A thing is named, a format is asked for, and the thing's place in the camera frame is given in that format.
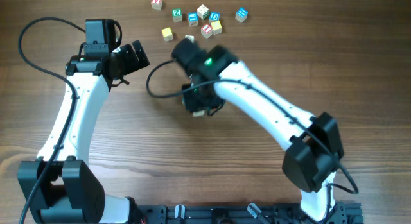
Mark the blue top block far right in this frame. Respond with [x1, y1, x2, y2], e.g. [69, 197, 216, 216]
[235, 8, 248, 22]

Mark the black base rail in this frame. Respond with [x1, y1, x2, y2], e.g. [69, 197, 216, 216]
[139, 202, 364, 224]

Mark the red i block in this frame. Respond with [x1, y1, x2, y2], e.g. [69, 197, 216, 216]
[192, 110, 205, 117]
[201, 23, 213, 39]

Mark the yellow top block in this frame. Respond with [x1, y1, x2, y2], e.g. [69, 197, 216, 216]
[211, 21, 222, 35]

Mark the yellow S letter block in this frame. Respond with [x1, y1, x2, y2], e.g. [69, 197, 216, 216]
[161, 27, 173, 42]

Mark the green Z letter block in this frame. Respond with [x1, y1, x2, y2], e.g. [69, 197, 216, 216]
[172, 8, 182, 22]

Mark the red Y block far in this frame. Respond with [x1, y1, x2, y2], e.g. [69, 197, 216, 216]
[151, 0, 163, 10]

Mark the white block green side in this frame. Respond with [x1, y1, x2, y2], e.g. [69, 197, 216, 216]
[197, 4, 209, 20]

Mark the blue L letter block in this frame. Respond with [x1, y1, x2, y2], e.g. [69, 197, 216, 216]
[187, 13, 198, 27]

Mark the white block blue 2 side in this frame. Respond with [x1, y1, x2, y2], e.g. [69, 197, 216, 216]
[185, 35, 195, 42]

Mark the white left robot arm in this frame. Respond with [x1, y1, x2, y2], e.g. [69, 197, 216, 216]
[17, 40, 150, 223]

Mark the blue D letter block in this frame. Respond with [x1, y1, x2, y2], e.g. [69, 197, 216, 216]
[209, 12, 220, 23]

